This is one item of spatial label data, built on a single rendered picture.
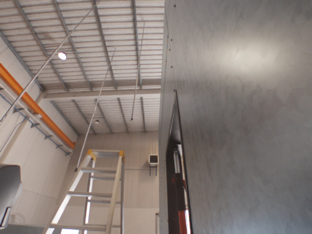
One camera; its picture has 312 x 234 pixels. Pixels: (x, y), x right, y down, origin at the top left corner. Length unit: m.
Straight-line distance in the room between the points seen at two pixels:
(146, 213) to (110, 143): 5.71
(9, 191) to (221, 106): 1.14
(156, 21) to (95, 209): 10.91
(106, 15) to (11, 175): 6.39
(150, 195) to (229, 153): 10.60
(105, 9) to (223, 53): 6.71
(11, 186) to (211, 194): 1.09
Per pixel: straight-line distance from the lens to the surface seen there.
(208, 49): 0.25
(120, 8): 6.76
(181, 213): 0.78
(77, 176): 1.42
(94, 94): 8.88
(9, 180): 1.15
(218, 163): 0.20
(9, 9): 8.38
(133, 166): 11.28
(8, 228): 3.72
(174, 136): 0.77
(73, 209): 11.81
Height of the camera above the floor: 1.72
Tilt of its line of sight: 37 degrees up
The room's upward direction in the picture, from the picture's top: straight up
